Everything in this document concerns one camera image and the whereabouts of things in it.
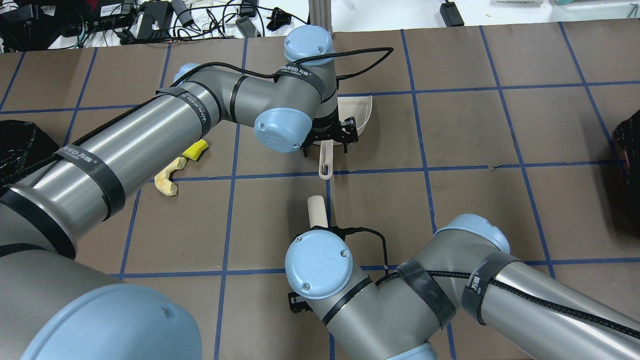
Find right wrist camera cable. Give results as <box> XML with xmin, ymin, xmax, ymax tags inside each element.
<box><xmin>332</xmin><ymin>226</ymin><xmax>390</xmax><ymax>276</ymax></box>

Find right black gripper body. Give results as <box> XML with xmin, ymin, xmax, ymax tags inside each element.
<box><xmin>287</xmin><ymin>291</ymin><xmax>313</xmax><ymax>314</ymax></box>

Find aluminium frame post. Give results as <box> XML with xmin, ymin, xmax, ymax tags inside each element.
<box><xmin>308</xmin><ymin>0</ymin><xmax>333</xmax><ymax>34</ymax></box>

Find white hand brush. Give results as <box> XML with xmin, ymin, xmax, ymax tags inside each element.
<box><xmin>307</xmin><ymin>194</ymin><xmax>329</xmax><ymax>231</ymax></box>

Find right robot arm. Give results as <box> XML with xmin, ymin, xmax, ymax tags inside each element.
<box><xmin>285</xmin><ymin>214</ymin><xmax>640</xmax><ymax>360</ymax></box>

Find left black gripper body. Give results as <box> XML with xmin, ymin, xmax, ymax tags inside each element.
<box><xmin>301</xmin><ymin>116</ymin><xmax>359</xmax><ymax>157</ymax></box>

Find beige plastic dustpan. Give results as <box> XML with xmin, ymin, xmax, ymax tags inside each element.
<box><xmin>313</xmin><ymin>95</ymin><xmax>373</xmax><ymax>180</ymax></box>

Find yellow sponge piece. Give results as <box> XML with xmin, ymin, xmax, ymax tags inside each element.
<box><xmin>182</xmin><ymin>138</ymin><xmax>210</xmax><ymax>162</ymax></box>

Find black bag lined bin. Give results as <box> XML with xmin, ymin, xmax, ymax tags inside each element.
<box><xmin>0</xmin><ymin>120</ymin><xmax>60</xmax><ymax>187</ymax></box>

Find curved pale peel piece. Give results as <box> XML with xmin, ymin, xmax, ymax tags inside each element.
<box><xmin>153</xmin><ymin>156</ymin><xmax>188</xmax><ymax>197</ymax></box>

